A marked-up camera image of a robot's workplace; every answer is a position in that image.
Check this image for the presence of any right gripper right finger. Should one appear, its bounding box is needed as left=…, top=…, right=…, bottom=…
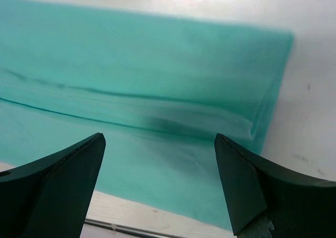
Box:
left=214, top=134, right=335, bottom=237

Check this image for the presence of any teal t-shirt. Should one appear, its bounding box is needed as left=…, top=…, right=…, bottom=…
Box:
left=1, top=0, right=293, bottom=230

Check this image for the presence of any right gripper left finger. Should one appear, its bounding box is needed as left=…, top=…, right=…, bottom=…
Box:
left=1, top=133, right=106, bottom=237

